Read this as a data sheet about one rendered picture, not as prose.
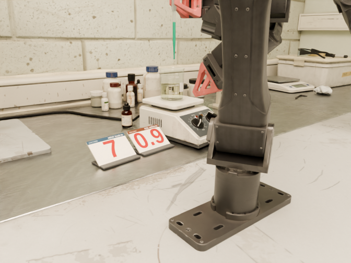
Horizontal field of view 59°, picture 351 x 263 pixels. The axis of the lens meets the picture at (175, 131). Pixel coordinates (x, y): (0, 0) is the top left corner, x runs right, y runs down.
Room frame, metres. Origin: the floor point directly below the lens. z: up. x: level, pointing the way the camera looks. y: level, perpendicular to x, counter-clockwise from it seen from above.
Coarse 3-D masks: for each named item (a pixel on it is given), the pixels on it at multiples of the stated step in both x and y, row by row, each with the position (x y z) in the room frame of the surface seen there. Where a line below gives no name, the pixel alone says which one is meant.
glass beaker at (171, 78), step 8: (160, 72) 0.77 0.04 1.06; (168, 72) 0.76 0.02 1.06; (176, 72) 0.76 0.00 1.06; (160, 80) 0.77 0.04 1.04; (168, 80) 0.76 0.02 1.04; (176, 80) 0.76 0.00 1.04; (160, 88) 0.78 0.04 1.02; (168, 88) 0.76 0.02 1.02; (176, 88) 0.76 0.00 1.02; (160, 96) 0.78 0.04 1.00; (168, 96) 0.76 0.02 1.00; (176, 96) 0.76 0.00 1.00
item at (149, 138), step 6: (138, 132) 0.67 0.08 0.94; (144, 132) 0.68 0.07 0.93; (150, 132) 0.68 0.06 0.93; (156, 132) 0.69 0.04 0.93; (138, 138) 0.65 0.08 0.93; (144, 138) 0.66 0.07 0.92; (150, 138) 0.67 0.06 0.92; (156, 138) 0.68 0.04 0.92; (162, 138) 0.69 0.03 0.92; (138, 144) 0.64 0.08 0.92; (144, 144) 0.65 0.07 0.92; (150, 144) 0.65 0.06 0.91; (156, 144) 0.66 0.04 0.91
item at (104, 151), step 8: (96, 144) 0.59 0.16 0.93; (104, 144) 0.60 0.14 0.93; (112, 144) 0.61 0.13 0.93; (120, 144) 0.62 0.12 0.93; (128, 144) 0.63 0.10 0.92; (96, 152) 0.57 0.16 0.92; (104, 152) 0.58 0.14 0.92; (112, 152) 0.59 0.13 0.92; (120, 152) 0.60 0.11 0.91; (128, 152) 0.61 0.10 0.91; (104, 160) 0.57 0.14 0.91
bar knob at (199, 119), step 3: (198, 117) 0.70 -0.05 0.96; (201, 117) 0.70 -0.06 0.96; (192, 120) 0.70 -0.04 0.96; (195, 120) 0.71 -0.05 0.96; (198, 120) 0.69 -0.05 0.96; (201, 120) 0.69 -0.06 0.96; (192, 123) 0.69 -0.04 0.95; (195, 123) 0.69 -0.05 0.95; (198, 123) 0.68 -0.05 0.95; (201, 123) 0.70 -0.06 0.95; (195, 126) 0.69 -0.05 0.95; (198, 126) 0.69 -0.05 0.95; (201, 126) 0.69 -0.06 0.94
